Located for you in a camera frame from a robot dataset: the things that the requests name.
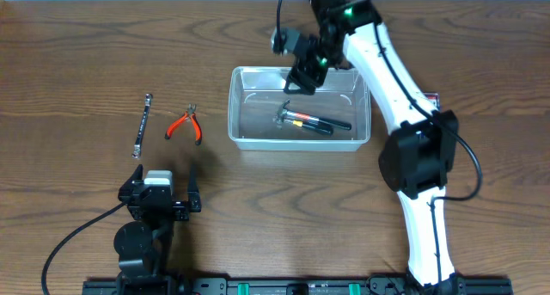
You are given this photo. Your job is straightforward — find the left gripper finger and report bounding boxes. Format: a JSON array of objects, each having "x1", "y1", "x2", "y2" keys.
[
  {"x1": 126, "y1": 164, "x2": 144, "y2": 187},
  {"x1": 187, "y1": 165, "x2": 199, "y2": 201}
]

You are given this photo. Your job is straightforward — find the small claw hammer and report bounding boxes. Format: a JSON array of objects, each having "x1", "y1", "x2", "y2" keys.
[{"x1": 274, "y1": 99, "x2": 352, "y2": 131}]

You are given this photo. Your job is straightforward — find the black yellow screwdriver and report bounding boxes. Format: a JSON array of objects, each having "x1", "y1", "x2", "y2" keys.
[{"x1": 275, "y1": 119, "x2": 333, "y2": 136}]

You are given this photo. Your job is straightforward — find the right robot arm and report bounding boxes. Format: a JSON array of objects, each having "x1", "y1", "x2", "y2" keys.
[{"x1": 272, "y1": 0, "x2": 458, "y2": 292}]

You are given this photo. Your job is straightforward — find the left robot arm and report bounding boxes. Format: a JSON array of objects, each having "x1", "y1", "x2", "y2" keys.
[{"x1": 113, "y1": 165, "x2": 202, "y2": 279}]

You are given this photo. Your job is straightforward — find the clear plastic container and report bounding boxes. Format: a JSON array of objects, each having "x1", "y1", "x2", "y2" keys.
[{"x1": 228, "y1": 66, "x2": 371, "y2": 151}]

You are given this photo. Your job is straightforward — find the silver black wrench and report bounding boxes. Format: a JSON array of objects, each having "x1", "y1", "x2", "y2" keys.
[{"x1": 132, "y1": 93, "x2": 153, "y2": 159}]

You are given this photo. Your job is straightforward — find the precision screwdriver set case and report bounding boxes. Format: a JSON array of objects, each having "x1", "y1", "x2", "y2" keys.
[{"x1": 425, "y1": 93, "x2": 441, "y2": 111}]

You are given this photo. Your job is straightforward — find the orange handled pliers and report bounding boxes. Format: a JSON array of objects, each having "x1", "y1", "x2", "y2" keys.
[{"x1": 164, "y1": 104, "x2": 203, "y2": 146}]

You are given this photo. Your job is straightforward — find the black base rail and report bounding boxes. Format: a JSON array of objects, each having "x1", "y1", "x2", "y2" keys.
[{"x1": 82, "y1": 275, "x2": 514, "y2": 295}]

